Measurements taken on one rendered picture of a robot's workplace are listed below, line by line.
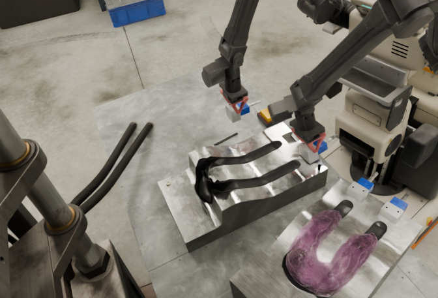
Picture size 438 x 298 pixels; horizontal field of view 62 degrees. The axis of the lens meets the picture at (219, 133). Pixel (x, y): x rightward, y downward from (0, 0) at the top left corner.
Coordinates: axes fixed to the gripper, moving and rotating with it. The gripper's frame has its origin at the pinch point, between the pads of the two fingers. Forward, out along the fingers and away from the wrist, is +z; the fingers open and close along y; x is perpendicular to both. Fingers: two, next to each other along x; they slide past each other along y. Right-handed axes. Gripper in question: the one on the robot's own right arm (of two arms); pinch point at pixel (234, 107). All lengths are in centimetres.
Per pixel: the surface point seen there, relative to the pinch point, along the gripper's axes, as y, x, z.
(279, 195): 36.1, -3.9, 7.6
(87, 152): -117, -68, 96
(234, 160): 17.9, -9.9, 5.7
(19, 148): 26, -60, -37
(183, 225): 30.2, -34.2, 8.8
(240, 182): 28.2, -13.0, 3.9
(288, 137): 15.8, 12.6, 8.5
